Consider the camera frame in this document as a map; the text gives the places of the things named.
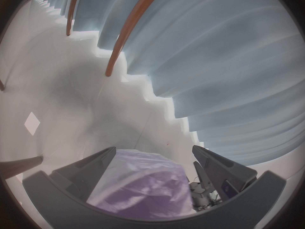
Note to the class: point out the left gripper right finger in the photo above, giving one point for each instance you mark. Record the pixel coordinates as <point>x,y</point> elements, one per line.
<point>224,173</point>

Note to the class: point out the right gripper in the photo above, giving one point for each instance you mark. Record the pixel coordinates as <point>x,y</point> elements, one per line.
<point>202,198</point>

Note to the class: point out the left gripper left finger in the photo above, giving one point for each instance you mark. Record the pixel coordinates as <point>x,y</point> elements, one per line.
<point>81,173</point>

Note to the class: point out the purple plastic bag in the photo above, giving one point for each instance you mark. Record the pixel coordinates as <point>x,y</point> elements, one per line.
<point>143,189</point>

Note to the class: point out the pale blue curtain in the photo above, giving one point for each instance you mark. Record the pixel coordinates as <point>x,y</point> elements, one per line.
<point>226,68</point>

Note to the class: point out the wooden chair white cushions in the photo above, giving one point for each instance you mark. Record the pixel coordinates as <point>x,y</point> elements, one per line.
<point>128,27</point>

